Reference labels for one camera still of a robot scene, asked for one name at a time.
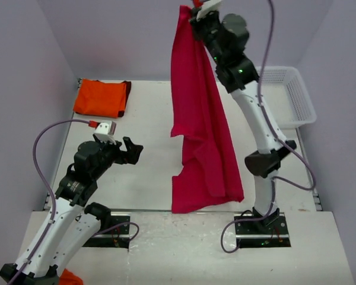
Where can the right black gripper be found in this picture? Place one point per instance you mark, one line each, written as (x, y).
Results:
(196, 24)

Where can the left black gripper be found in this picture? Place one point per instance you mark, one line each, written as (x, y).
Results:
(133, 149)

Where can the pink t shirt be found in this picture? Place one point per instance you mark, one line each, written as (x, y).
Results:
(210, 174)

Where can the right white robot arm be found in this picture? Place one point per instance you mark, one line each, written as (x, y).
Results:
(265, 162)

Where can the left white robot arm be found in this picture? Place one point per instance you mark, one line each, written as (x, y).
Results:
(72, 220)

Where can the folded orange t shirt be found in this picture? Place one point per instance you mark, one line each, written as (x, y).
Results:
(96, 98)

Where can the white plastic basket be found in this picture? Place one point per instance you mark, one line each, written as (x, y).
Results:
(287, 97)

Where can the orange cloth at bottom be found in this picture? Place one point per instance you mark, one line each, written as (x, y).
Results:
(69, 278)

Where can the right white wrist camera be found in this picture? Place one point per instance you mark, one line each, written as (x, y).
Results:
(205, 7)

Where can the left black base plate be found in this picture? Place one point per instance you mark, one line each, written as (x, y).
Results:
(116, 238)

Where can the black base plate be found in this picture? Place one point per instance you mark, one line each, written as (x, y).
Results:
(270, 233)
(116, 238)

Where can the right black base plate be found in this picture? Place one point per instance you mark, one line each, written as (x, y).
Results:
(270, 233)

